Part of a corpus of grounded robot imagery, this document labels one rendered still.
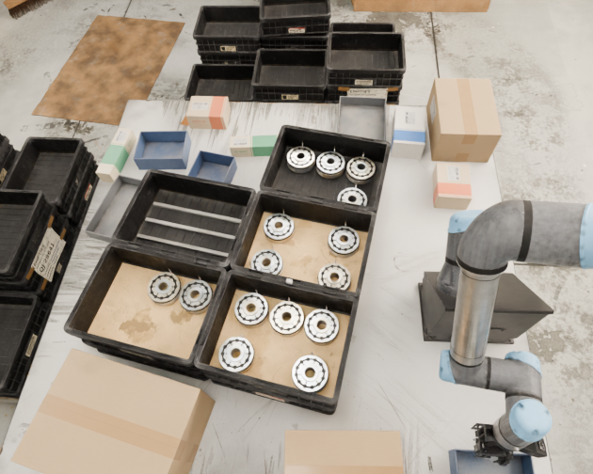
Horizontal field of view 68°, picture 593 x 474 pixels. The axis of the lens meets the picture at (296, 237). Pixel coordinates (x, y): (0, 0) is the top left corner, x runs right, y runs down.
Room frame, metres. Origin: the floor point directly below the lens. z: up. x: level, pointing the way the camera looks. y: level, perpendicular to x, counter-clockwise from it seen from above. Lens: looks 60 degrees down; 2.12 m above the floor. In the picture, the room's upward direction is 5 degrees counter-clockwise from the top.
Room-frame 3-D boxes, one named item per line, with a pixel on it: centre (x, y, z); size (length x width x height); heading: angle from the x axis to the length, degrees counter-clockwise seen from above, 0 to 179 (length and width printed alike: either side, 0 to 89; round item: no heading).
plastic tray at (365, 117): (1.31, -0.32, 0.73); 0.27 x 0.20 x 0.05; 170
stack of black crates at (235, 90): (2.07, 0.35, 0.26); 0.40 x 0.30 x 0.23; 81
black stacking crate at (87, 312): (0.51, 0.45, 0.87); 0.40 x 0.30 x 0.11; 71
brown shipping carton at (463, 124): (1.24, -0.70, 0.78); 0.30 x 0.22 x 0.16; 172
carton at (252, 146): (1.24, 0.12, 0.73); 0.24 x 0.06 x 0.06; 86
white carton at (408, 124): (1.23, -0.49, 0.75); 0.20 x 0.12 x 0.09; 167
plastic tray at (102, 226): (0.98, 0.64, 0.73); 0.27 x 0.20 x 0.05; 159
